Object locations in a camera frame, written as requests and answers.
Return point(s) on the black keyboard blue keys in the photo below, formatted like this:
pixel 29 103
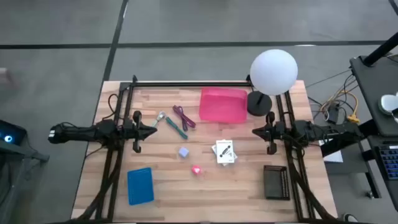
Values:
pixel 388 161

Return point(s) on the black slanted pole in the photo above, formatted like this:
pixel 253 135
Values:
pixel 381 51

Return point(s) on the black device with blue light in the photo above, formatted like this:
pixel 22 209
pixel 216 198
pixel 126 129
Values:
pixel 11 133

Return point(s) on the blue rectangular block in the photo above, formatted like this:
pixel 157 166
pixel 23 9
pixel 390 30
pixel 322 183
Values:
pixel 140 186

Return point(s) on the pale stacked bowls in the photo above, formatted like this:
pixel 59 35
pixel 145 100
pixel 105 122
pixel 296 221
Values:
pixel 387 104

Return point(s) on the small pink wrapped item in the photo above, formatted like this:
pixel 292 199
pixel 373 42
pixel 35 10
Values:
pixel 196 170

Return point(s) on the black power adapter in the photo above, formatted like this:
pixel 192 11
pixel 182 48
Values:
pixel 333 113

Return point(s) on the black perforated plastic basket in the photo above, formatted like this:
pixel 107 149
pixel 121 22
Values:
pixel 275 183

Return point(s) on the grey metal stand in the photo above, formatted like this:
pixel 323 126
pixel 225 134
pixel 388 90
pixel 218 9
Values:
pixel 18 154

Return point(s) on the white paper sheet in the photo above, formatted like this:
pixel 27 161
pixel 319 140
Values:
pixel 334 157

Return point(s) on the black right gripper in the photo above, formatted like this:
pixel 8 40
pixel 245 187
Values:
pixel 272 132

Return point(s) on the white booklet with black print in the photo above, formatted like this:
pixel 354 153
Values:
pixel 225 152

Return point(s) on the plain white booklet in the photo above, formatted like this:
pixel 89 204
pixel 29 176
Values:
pixel 214 150

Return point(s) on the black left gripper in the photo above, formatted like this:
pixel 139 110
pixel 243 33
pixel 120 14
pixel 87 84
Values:
pixel 136 132

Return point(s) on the black desk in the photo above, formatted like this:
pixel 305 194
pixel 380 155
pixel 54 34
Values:
pixel 371 93

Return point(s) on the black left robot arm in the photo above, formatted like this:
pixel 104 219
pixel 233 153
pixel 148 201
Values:
pixel 77 133

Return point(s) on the small lavender cube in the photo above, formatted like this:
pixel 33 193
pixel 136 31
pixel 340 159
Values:
pixel 183 152

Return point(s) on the pink plastic bin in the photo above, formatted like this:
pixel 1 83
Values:
pixel 222 105

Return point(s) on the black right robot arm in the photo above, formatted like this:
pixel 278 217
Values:
pixel 326 130

